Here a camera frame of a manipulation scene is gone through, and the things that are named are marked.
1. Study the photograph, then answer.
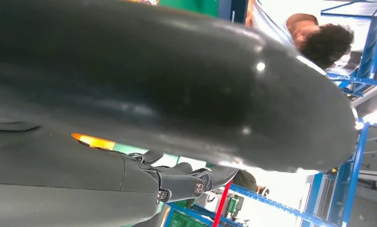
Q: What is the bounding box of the green plastic crate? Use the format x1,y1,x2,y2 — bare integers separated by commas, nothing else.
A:
167,210,208,227

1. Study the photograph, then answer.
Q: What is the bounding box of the red steel post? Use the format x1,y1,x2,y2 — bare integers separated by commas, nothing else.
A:
211,181,232,227

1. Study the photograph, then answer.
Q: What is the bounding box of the blue steel shelving rack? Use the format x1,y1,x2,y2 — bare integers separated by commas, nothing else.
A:
163,0,377,227

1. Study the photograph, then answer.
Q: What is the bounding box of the person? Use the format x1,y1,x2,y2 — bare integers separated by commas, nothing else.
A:
247,0,355,71
232,170,271,196

